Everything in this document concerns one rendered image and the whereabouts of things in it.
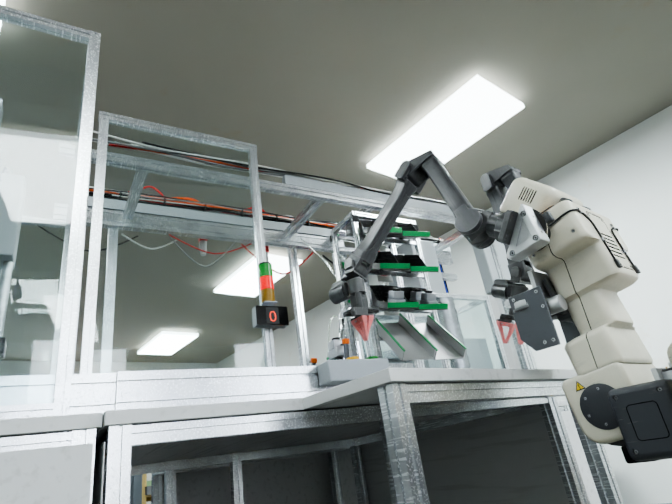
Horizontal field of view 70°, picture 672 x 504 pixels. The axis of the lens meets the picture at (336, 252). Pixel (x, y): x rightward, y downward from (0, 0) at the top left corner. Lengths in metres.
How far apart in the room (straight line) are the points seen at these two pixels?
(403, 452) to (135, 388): 0.63
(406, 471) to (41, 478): 0.71
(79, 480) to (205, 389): 0.33
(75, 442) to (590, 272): 1.26
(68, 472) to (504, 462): 1.59
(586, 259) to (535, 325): 0.21
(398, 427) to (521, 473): 1.14
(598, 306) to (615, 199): 3.73
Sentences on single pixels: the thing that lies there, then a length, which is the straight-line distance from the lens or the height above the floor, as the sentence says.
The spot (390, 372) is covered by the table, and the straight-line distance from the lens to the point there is 1.05.
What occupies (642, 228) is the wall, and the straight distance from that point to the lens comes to 4.94.
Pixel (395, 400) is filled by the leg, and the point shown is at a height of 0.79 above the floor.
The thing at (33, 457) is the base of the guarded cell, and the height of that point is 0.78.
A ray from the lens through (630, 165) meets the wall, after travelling 5.12.
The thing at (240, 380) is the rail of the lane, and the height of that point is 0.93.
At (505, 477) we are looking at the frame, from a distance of 2.20.
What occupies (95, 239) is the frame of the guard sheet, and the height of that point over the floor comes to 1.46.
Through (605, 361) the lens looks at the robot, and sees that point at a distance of 1.33.
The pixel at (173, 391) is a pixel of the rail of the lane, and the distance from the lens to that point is 1.27.
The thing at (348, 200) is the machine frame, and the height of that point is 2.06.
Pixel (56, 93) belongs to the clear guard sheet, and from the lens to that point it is 1.60.
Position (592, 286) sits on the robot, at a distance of 1.39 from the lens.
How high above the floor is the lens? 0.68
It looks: 24 degrees up
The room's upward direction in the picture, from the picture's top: 9 degrees counter-clockwise
